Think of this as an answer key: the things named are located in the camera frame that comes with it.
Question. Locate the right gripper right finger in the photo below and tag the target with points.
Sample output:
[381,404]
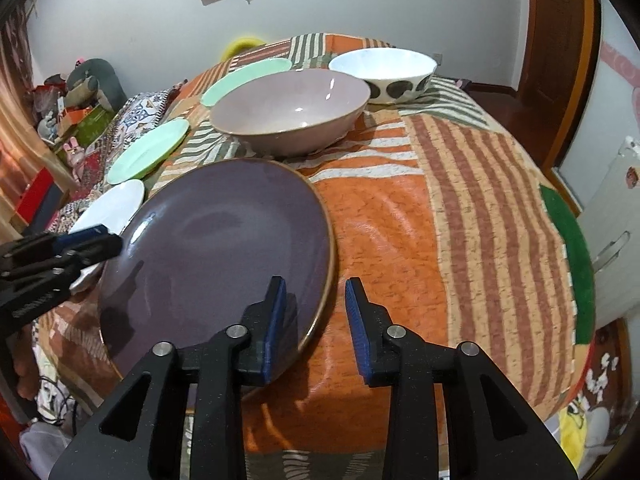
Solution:
[493,433]

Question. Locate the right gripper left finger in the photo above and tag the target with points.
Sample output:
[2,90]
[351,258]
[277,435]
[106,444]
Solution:
[137,431]

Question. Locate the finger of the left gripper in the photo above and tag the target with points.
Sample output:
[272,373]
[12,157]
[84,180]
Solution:
[42,246]
[88,254]

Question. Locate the white plate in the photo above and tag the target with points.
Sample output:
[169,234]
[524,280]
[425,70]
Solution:
[114,208]

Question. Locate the purple ceramic plate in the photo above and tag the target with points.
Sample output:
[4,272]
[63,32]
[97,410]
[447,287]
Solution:
[205,247]

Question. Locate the mint green plate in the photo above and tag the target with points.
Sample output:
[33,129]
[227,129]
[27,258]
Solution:
[147,152]

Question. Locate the pink ceramic bowl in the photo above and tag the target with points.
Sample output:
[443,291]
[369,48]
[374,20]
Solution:
[291,114]

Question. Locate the mint green bowl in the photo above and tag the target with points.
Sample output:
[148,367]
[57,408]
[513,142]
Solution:
[243,75]

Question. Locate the white bowl with dark dots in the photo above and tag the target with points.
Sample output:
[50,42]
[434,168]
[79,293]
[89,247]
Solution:
[393,75]

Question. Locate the red and blue box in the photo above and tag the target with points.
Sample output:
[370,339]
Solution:
[38,204]

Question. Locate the orange pink curtain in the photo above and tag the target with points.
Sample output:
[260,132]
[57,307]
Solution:
[23,153]

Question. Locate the pink rabbit toy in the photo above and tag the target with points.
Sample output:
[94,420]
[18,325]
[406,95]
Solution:
[75,157]

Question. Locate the green storage box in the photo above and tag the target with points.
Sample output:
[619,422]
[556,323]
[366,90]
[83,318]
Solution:
[84,125]

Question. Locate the patterned checkered quilt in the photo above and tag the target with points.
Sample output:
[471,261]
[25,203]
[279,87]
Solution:
[136,118]

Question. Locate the grey plush toy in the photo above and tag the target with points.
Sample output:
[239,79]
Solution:
[94,81]

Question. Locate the striped patchwork orange blanket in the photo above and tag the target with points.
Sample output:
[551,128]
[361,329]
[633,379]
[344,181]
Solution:
[450,225]

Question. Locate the white small refrigerator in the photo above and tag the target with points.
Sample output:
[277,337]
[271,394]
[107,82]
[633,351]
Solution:
[610,223]

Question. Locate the yellow foam tube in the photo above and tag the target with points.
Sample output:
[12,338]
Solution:
[240,46]

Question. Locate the brown wooden door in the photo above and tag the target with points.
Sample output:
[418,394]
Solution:
[562,40]

